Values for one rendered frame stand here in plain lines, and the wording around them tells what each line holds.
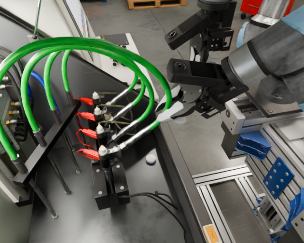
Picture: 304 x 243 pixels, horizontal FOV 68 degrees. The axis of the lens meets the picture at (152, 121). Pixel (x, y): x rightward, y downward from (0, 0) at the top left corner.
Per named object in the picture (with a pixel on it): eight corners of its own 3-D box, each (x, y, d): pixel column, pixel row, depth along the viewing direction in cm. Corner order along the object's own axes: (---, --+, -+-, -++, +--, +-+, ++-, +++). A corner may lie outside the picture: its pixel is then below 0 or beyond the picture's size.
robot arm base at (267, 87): (281, 79, 98) (291, 58, 91) (306, 101, 87) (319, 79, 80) (250, 84, 95) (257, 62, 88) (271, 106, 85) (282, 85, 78)
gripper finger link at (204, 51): (205, 72, 60) (211, 40, 54) (200, 73, 60) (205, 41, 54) (198, 63, 63) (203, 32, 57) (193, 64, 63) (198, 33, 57)
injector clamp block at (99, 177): (131, 212, 77) (128, 189, 67) (102, 220, 75) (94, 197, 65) (117, 139, 101) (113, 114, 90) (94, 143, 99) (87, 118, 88)
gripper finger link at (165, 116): (171, 135, 57) (200, 116, 52) (155, 128, 54) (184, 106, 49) (169, 126, 59) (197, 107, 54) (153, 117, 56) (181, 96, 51)
